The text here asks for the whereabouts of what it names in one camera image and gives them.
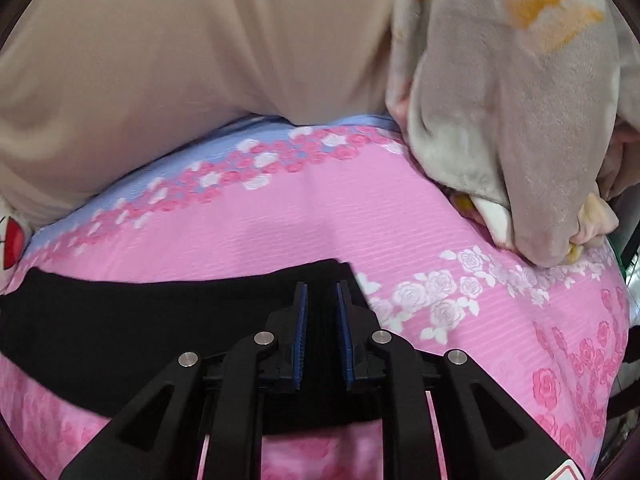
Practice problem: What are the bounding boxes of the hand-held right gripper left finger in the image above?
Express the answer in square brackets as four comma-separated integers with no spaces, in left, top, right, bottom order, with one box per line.
[59,281,308,480]

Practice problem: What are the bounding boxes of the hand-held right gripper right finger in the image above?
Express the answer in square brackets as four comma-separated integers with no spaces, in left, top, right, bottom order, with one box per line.
[335,280,587,480]

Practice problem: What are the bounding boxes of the black pants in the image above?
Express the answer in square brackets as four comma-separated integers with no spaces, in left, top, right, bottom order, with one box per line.
[0,258,386,436]

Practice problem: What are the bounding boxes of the pink floral bedsheet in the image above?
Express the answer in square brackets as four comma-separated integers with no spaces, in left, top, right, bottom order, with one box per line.
[0,112,633,480]

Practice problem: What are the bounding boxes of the grey floral plush blanket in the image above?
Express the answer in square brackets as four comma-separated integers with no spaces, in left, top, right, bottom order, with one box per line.
[385,0,640,268]

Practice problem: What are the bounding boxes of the beige duvet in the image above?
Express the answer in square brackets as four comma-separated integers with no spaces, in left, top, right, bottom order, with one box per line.
[0,0,407,231]

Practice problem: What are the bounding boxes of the white cartoon face pillow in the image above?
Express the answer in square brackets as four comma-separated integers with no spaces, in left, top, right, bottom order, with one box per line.
[0,197,27,267]

